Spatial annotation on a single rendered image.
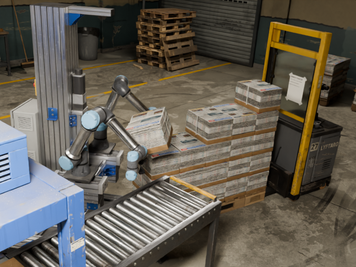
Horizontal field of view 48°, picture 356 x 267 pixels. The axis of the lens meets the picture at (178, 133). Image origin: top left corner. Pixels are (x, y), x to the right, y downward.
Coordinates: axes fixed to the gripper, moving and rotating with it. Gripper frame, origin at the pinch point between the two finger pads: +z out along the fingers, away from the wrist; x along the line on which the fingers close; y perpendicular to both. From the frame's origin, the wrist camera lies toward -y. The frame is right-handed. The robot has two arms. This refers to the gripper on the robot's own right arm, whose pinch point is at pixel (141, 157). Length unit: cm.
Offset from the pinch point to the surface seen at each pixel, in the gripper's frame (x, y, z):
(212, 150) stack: -44, -40, 71
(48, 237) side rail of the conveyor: 44, -2, -83
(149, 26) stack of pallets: 101, 36, 698
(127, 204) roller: 8.7, -16.5, -37.8
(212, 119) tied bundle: -52, -12, 74
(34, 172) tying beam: -2, 61, -137
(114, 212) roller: 14, -14, -49
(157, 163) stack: 0.0, -23.3, 34.0
